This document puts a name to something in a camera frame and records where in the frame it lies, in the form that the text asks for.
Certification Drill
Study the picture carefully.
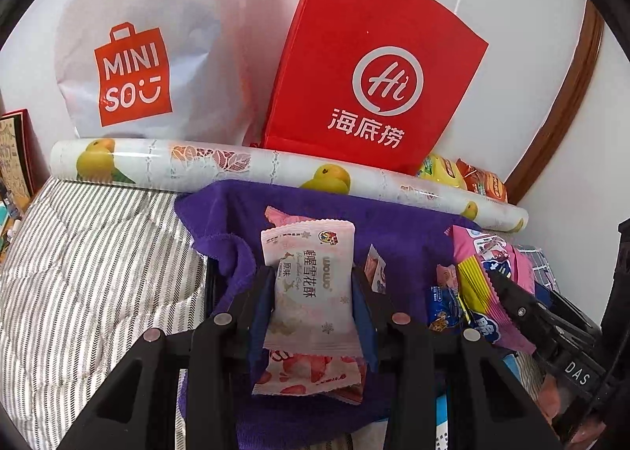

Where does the yellow snack bag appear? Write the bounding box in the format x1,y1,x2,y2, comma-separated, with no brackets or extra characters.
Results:
416,153,468,195

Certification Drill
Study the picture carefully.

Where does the red paper bag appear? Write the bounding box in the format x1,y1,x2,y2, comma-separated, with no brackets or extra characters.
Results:
248,0,489,177

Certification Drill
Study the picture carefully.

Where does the blue and white box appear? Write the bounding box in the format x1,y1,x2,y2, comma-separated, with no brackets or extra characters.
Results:
433,393,454,450

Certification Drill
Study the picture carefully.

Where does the small white snack packet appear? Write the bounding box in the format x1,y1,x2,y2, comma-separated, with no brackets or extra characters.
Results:
364,243,389,293

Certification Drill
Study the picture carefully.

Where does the grey striped bedding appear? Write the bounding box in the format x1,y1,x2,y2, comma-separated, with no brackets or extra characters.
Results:
0,179,212,450

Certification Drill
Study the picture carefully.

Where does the small blue snack packet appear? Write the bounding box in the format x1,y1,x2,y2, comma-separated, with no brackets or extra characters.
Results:
427,285,468,333

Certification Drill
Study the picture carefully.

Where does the person's right hand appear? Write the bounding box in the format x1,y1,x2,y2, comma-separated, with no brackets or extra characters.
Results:
539,374,608,441

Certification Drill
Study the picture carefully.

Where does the orange snack bag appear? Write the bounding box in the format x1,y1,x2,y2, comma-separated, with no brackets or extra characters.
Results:
455,158,509,205

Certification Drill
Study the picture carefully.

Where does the rolled fruit print table cover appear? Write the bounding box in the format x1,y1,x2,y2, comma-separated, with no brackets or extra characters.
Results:
49,136,530,234

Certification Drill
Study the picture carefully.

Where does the grey checked cloth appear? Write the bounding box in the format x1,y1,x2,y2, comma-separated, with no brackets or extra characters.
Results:
514,243,559,290

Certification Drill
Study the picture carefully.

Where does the large pink snack bag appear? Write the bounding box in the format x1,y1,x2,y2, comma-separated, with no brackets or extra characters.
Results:
445,225,539,355

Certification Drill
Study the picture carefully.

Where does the white pink snowflake snack packet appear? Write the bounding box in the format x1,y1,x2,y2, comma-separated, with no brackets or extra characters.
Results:
260,218,362,357

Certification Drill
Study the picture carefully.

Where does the purple towel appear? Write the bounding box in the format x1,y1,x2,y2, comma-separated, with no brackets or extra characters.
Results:
174,179,485,450

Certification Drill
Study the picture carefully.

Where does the strawberry print snack packet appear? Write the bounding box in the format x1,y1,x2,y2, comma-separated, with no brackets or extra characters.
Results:
252,346,369,404

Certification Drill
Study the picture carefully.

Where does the plain pink snack packet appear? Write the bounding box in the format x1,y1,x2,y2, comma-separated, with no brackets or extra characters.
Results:
265,205,316,234

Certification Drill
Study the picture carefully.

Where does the patterned box with red edge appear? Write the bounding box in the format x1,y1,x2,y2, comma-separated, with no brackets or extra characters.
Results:
0,108,37,214

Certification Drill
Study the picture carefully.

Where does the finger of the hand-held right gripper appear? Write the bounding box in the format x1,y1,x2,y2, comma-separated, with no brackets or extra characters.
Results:
486,271,568,358
534,289,602,348

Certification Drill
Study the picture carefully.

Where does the brown wooden trim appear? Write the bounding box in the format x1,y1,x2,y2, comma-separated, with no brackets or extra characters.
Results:
504,0,605,202

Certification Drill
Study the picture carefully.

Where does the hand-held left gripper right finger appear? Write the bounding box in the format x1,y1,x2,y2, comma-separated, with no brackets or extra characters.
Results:
351,274,562,450

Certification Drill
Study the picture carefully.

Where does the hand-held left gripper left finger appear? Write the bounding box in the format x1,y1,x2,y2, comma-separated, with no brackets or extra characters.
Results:
59,265,277,450

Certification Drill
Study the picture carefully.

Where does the white bag with orange logo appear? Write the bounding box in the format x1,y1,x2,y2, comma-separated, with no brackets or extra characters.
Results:
53,0,257,145

